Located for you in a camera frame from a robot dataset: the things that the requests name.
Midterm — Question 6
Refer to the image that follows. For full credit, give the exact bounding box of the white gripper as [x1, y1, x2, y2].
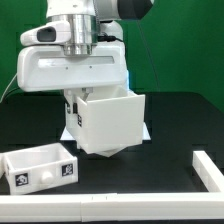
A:
[17, 43, 127, 100]

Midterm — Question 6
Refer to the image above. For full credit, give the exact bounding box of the white drawer cabinet box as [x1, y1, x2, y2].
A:
[64, 86, 145, 157]

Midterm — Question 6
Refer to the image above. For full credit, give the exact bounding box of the white drawer with knob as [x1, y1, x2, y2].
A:
[1, 143, 78, 195]

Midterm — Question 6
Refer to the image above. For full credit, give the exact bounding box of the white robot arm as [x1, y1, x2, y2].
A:
[17, 0, 155, 92]

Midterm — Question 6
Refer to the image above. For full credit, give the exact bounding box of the white marker sheet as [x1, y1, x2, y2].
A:
[61, 124, 151, 141]

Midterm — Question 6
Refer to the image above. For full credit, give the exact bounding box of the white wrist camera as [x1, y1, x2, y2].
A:
[20, 21, 71, 46]

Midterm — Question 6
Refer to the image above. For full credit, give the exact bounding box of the white cable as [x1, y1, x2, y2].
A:
[0, 73, 18, 103]

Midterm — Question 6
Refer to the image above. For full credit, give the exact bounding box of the white front border rail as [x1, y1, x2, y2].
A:
[0, 193, 224, 223]

